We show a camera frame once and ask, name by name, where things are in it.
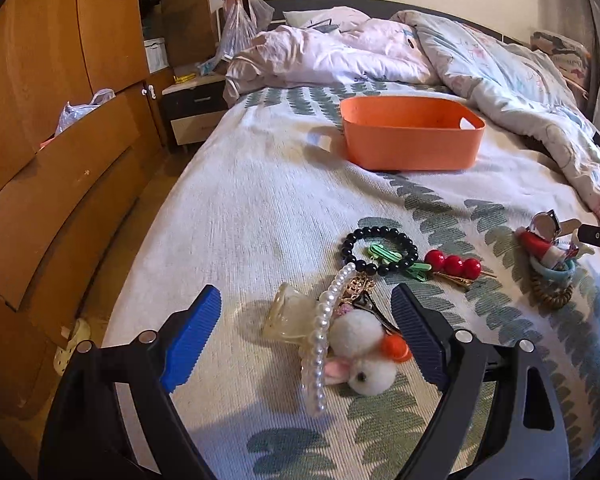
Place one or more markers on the clear hanging plastic bag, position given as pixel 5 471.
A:
pixel 240 30

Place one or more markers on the orange plastic basket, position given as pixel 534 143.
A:
pixel 405 147

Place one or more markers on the dark bed headboard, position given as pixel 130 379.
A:
pixel 330 2

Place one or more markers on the dark nightstand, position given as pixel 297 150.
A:
pixel 195 105

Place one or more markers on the gold and black hair clip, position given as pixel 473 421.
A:
pixel 355 290

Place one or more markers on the white crumpled duvet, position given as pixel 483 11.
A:
pixel 325 60

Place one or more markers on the white pillow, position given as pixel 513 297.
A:
pixel 325 17

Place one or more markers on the plastic bag in wardrobe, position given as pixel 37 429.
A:
pixel 82 112

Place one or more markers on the white storage box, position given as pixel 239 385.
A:
pixel 155 55

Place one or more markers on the white bunny plush charm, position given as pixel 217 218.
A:
pixel 355 335

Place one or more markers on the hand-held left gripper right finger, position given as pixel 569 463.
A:
pixel 422 335

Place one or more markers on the yellow item on nightstand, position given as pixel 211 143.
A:
pixel 185 79

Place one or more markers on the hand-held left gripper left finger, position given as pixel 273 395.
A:
pixel 192 340

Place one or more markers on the red cherry hair clip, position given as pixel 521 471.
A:
pixel 452 263

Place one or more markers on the wooden wardrobe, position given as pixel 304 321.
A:
pixel 40 60

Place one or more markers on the cream foam clog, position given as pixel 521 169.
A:
pixel 72 347

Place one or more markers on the green hair clip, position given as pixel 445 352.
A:
pixel 385 252

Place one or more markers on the pearl hair claw clip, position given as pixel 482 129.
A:
pixel 320 330

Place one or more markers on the cartoon print quilt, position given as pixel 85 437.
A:
pixel 510 80

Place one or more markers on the leaf print bedsheet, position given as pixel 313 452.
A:
pixel 260 200

